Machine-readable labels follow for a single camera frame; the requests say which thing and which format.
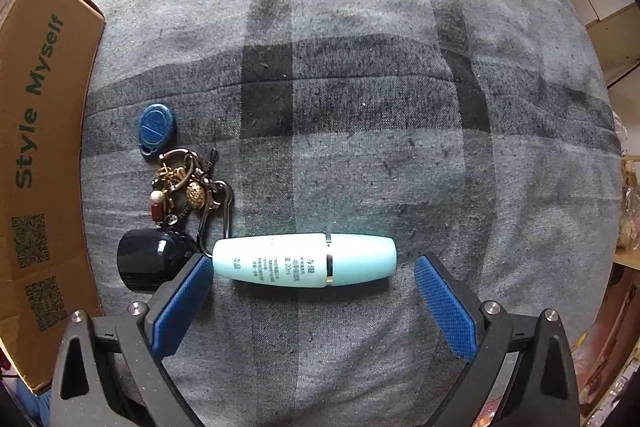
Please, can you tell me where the teal lotion bottle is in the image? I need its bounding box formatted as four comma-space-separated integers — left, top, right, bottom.
212, 233, 398, 289

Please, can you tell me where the black glossy cylinder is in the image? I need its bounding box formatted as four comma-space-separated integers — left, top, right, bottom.
116, 228, 201, 292

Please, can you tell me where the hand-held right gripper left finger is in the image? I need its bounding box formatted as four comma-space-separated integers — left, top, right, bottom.
50, 254, 215, 427

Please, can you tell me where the keychain with bead charms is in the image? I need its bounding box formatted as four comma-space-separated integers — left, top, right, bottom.
149, 148, 235, 256

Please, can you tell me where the grey plaid blanket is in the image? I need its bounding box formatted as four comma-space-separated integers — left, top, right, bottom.
45, 0, 623, 427

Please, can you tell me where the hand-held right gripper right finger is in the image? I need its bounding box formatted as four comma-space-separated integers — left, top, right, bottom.
413, 254, 581, 427

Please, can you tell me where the blue key fob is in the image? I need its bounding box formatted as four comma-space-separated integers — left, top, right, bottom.
136, 103, 178, 158

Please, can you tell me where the wooden shelf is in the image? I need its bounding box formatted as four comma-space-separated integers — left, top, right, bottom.
575, 157, 640, 427

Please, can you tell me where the brown cardboard box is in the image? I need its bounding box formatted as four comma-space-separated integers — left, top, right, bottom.
0, 0, 107, 395

